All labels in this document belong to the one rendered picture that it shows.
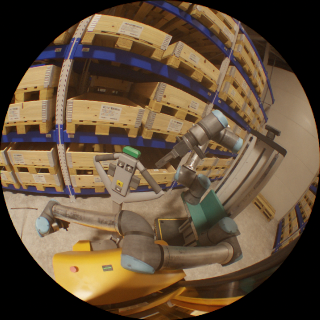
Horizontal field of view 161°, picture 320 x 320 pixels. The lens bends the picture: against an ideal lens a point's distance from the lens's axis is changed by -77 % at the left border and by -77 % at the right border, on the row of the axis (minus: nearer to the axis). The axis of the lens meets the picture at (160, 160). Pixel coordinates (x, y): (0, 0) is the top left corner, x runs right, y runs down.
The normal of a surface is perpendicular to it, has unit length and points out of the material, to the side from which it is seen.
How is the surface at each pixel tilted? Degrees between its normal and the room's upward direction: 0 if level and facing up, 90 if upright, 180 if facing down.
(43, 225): 29
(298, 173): 90
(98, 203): 0
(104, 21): 90
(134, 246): 23
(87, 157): 90
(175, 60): 90
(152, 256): 16
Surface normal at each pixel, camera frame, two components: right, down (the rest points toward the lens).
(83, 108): 0.42, 0.58
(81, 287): 0.32, -0.82
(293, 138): -0.85, -0.02
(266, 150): -0.94, -0.19
